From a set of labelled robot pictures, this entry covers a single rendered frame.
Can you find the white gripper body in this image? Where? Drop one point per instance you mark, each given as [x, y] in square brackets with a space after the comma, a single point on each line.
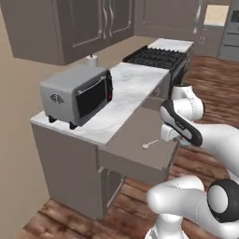
[170, 132]

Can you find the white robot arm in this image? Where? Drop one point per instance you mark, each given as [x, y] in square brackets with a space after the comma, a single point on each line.
[189, 199]

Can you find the grey open drawer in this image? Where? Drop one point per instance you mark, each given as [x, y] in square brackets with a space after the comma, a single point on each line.
[140, 146]

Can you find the small grey drawer front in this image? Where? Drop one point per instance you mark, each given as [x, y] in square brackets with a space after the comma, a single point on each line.
[159, 90]

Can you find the grey base cabinet door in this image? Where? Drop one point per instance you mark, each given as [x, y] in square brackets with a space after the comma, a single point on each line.
[109, 186]

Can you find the grey base cabinet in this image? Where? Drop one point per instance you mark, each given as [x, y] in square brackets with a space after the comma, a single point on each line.
[67, 171]

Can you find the metallic spoon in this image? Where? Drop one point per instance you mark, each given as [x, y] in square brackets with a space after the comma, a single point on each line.
[150, 144]

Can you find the black hob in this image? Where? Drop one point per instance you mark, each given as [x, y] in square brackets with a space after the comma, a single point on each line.
[158, 57]

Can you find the grey toaster oven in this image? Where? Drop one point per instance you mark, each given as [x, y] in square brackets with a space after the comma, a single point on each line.
[74, 95]

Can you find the white paper towel roll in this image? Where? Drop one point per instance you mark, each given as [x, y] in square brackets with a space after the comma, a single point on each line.
[92, 60]

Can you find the grey cupboard run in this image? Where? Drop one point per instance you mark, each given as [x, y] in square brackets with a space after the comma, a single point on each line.
[168, 18]

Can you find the steel wall oven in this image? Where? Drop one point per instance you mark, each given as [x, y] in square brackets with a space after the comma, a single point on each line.
[229, 31]

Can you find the narrow grey wall cabinet door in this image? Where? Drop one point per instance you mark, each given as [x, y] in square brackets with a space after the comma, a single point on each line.
[122, 15]

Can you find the wide grey wall cabinet door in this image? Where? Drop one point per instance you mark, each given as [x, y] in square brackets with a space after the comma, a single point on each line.
[84, 21]

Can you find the grey wall cabinet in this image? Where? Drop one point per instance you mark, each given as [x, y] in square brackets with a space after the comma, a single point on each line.
[37, 28]

